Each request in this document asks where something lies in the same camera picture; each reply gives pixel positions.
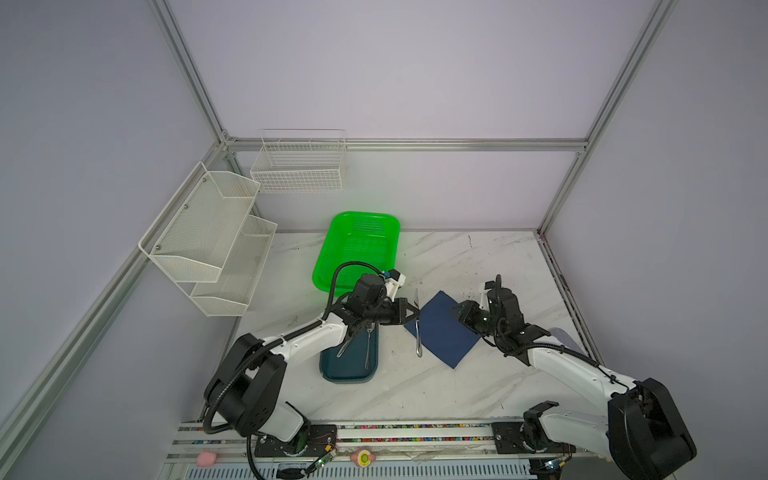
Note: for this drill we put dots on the silver spoon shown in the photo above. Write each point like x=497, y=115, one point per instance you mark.
x=369, y=329

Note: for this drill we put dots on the aluminium front rail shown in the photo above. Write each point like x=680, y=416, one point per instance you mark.
x=404, y=449

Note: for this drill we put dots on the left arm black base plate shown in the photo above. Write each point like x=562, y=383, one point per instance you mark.
x=310, y=442

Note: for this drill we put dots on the dark blue paper napkin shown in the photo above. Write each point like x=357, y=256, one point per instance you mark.
x=442, y=334

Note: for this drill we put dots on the dark teal plastic tray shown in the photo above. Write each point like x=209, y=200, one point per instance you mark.
x=350, y=369

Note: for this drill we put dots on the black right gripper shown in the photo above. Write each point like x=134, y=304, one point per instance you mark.
x=466, y=311

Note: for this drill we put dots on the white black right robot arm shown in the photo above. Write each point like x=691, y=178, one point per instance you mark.
x=636, y=424

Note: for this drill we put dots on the white mesh wall shelf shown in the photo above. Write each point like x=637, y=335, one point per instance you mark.
x=210, y=242

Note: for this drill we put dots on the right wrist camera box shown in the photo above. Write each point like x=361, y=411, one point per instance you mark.
x=503, y=303

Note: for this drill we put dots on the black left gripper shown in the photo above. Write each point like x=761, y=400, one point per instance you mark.
x=399, y=304

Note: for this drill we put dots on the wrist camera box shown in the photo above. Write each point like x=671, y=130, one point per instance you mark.
x=503, y=303
x=373, y=290

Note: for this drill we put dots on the silver table knife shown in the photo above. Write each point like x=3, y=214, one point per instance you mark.
x=419, y=348

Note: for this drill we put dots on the silver fork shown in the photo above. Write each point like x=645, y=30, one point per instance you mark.
x=350, y=335

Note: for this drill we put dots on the green plastic perforated basket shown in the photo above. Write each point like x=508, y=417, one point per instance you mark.
x=357, y=236

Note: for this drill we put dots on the aluminium frame post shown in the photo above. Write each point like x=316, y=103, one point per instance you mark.
x=171, y=30

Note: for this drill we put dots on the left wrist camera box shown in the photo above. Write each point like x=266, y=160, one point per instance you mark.
x=373, y=290

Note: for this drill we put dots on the yellow pink round toy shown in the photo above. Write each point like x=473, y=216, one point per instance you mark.
x=363, y=458

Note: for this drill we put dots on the pink toy on rail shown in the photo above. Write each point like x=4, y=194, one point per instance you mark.
x=206, y=459

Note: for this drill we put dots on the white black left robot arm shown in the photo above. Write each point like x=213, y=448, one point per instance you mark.
x=244, y=394

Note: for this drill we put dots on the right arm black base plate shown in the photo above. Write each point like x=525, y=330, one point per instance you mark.
x=510, y=438

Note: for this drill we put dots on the white wire wall basket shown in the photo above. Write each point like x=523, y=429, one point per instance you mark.
x=301, y=161

